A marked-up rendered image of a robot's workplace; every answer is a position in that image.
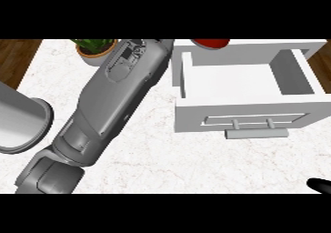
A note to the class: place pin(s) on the red object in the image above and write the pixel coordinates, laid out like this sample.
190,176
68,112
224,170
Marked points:
212,42

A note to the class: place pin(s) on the grey cylindrical container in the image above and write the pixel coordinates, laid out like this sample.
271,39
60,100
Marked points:
16,121

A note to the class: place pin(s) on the potted green plant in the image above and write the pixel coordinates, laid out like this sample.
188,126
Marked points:
97,50

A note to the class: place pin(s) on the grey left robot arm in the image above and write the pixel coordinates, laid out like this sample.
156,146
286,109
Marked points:
112,100

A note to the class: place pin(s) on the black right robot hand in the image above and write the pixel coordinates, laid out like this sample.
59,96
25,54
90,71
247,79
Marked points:
324,185

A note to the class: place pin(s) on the white open drawer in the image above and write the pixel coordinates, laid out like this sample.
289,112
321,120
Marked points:
244,100

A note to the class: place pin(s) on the white drawer cabinet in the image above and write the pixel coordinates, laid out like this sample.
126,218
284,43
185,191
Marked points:
244,50

